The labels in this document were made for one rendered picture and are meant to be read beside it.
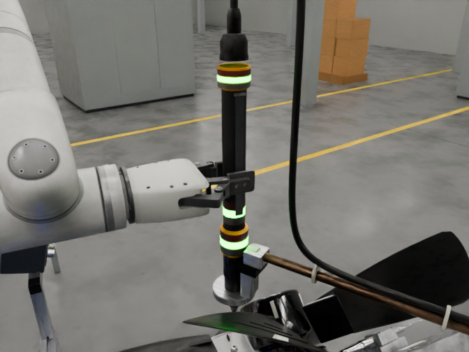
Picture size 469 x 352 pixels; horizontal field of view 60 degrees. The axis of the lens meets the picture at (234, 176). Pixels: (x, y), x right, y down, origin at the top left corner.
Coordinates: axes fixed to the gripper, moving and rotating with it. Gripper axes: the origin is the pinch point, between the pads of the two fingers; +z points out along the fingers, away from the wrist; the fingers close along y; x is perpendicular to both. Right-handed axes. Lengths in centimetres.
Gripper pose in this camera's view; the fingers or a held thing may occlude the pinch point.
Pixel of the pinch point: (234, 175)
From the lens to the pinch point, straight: 58.1
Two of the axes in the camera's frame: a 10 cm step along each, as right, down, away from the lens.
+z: 9.2, -1.6, 3.6
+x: 0.0, -9.1, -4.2
